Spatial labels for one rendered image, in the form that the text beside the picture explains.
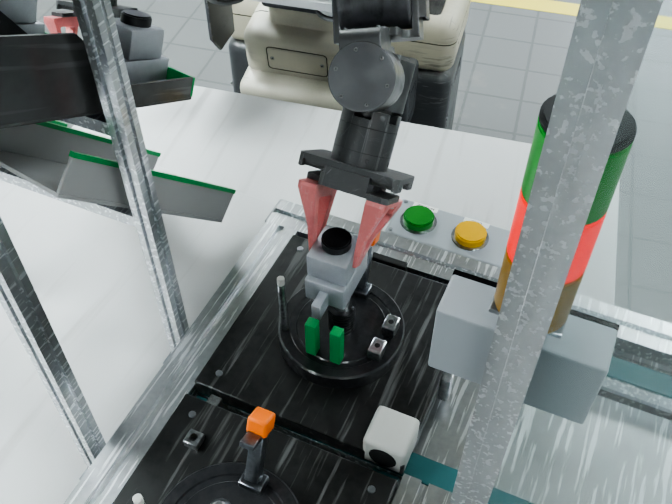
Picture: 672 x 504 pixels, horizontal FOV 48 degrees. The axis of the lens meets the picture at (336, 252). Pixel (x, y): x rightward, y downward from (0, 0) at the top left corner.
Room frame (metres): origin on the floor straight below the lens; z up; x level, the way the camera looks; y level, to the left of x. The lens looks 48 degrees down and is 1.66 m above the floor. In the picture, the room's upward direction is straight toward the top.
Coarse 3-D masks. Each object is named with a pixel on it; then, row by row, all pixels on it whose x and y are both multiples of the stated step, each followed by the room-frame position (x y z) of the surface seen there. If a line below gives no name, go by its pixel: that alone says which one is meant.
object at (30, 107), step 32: (0, 32) 0.63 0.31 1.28; (0, 64) 0.49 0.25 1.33; (32, 64) 0.51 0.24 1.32; (64, 64) 0.53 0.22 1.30; (0, 96) 0.48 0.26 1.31; (32, 96) 0.50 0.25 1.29; (64, 96) 0.53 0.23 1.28; (96, 96) 0.55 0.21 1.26; (160, 96) 0.61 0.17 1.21; (0, 128) 0.47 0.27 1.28
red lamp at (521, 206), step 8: (520, 192) 0.32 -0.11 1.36; (520, 200) 0.31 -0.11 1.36; (520, 208) 0.31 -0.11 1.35; (520, 216) 0.31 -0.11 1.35; (512, 224) 0.32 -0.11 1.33; (520, 224) 0.31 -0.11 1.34; (512, 232) 0.31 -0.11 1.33; (512, 240) 0.31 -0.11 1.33; (512, 248) 0.31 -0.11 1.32; (512, 256) 0.31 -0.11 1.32
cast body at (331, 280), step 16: (320, 240) 0.51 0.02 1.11; (336, 240) 0.50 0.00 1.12; (352, 240) 0.51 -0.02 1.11; (320, 256) 0.49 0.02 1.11; (336, 256) 0.49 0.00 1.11; (352, 256) 0.49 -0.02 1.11; (320, 272) 0.49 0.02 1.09; (336, 272) 0.48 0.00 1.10; (352, 272) 0.49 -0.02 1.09; (320, 288) 0.48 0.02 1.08; (336, 288) 0.48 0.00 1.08; (352, 288) 0.49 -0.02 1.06; (320, 304) 0.46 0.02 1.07; (336, 304) 0.47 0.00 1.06
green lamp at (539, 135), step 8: (536, 128) 0.32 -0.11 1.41; (536, 136) 0.31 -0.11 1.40; (544, 136) 0.31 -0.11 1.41; (536, 144) 0.31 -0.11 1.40; (536, 152) 0.31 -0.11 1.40; (528, 160) 0.32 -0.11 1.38; (536, 160) 0.31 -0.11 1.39; (528, 168) 0.31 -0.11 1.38; (536, 168) 0.31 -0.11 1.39; (528, 176) 0.31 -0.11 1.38; (528, 184) 0.31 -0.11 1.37; (528, 192) 0.31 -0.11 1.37; (528, 200) 0.31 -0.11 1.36
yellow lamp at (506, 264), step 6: (504, 258) 0.32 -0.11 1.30; (504, 264) 0.31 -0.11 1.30; (510, 264) 0.31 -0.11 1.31; (504, 270) 0.31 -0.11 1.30; (504, 276) 0.31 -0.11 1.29; (498, 282) 0.32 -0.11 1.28; (504, 282) 0.31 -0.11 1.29; (498, 288) 0.31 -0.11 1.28; (504, 288) 0.31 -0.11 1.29; (498, 294) 0.31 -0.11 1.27; (498, 300) 0.31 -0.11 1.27; (498, 306) 0.31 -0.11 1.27
